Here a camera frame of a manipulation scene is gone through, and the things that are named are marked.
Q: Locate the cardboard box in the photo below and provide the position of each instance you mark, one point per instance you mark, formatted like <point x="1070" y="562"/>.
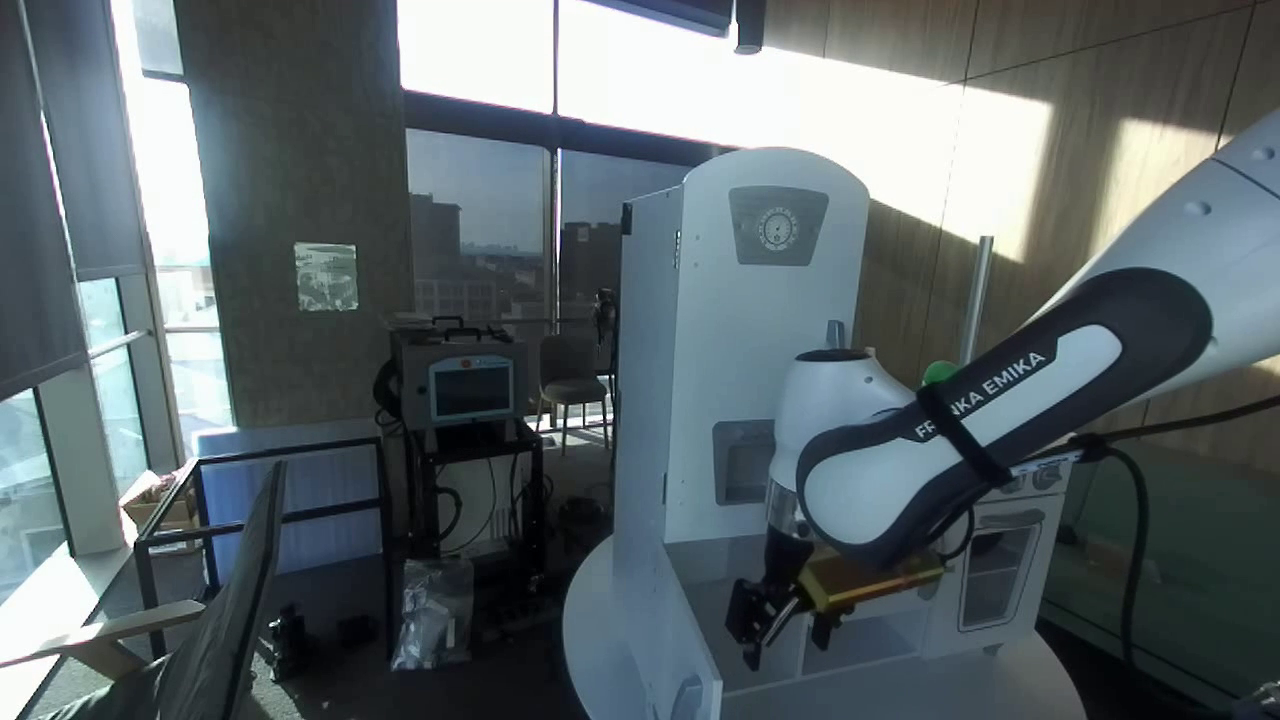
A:
<point x="156" y="500"/>

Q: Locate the black metal frame table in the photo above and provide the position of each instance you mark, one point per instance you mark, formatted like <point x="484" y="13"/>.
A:
<point x="200" y="535"/>

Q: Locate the short white fridge cupboard door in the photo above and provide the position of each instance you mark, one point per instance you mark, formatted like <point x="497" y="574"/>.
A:
<point x="653" y="626"/>

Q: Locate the clear plastic bag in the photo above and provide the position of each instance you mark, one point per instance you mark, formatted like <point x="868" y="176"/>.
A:
<point x="431" y="616"/>

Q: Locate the white toy kitchen unit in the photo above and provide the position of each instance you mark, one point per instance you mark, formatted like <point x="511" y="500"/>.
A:
<point x="640" y="403"/>

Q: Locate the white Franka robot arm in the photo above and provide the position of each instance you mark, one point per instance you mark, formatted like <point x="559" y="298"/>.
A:
<point x="1012" y="403"/>

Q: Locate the silver toy faucet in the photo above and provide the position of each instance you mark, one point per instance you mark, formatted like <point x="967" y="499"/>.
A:
<point x="839" y="333"/>

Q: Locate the tall white fridge cupboard door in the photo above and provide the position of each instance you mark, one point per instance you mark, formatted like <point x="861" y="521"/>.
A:
<point x="746" y="320"/>

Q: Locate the small wall poster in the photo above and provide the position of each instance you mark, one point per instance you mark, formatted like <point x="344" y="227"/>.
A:
<point x="325" y="276"/>

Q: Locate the yellow wooden block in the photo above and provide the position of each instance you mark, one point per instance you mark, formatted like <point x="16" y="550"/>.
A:
<point x="872" y="581"/>

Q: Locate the dark window blind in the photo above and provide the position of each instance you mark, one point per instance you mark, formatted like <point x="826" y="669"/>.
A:
<point x="43" y="203"/>

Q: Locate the green sofa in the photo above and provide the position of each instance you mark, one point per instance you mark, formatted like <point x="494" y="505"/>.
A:
<point x="1200" y="574"/>

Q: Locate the white oven door with window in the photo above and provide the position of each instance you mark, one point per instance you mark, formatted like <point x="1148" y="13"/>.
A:
<point x="1000" y="566"/>

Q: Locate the grey monitor device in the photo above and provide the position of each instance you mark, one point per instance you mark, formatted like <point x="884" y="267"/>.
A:
<point x="461" y="382"/>

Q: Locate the black equipment cart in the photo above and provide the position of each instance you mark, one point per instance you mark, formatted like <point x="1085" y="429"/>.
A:
<point x="401" y="535"/>

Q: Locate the silver metal pole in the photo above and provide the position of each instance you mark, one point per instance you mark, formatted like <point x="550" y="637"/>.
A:
<point x="977" y="303"/>

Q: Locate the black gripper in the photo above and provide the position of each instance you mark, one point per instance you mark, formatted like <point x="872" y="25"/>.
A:
<point x="787" y="566"/>

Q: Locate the grey stove knob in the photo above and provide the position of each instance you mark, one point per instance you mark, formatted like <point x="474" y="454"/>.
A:
<point x="1048" y="475"/>

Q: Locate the green toy ball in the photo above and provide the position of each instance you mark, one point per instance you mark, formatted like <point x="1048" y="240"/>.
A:
<point x="939" y="372"/>

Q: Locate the black office chair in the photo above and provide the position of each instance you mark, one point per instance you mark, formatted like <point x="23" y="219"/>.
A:
<point x="571" y="382"/>

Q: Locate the small black floor object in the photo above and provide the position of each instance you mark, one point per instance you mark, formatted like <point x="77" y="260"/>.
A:
<point x="284" y="642"/>

